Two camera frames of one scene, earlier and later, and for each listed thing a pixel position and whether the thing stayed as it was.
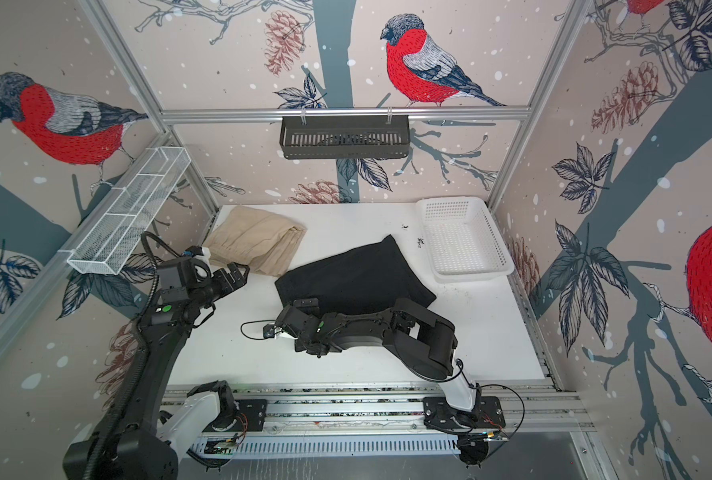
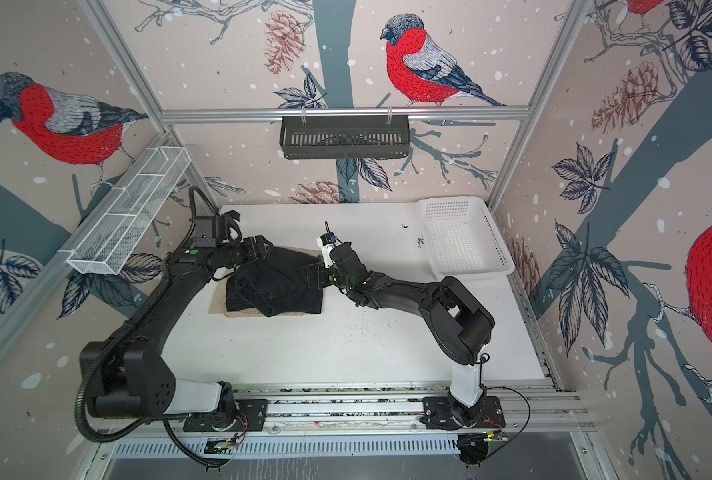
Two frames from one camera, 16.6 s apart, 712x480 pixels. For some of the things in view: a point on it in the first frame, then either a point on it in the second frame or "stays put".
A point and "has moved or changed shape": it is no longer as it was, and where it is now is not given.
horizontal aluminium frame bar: (343, 113) stays put
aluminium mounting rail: (379, 409) stays put
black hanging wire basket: (345, 137) stays put
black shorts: (373, 276) has moved or changed shape
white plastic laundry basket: (464, 239) stays put
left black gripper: (238, 278) → (261, 252)
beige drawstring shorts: (263, 242) → (220, 294)
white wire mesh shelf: (129, 210) stays put
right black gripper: (310, 301) → (315, 269)
